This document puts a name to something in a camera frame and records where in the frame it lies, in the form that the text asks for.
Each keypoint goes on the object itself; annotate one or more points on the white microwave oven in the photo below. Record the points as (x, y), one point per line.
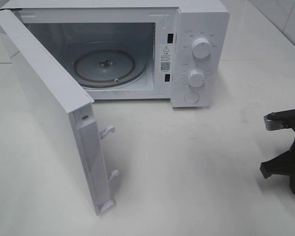
(69, 29)

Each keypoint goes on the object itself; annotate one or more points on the white round door button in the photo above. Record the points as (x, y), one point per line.
(191, 98)

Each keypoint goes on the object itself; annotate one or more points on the white warning label sticker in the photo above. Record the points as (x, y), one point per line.
(165, 58)

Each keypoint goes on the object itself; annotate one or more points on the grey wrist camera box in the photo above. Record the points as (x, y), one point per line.
(272, 125)

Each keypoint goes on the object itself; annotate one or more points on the white microwave door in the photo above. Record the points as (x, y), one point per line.
(62, 108)

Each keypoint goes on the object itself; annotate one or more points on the glass microwave turntable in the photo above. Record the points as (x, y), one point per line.
(108, 68)

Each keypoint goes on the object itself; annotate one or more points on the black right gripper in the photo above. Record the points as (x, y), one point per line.
(283, 164)

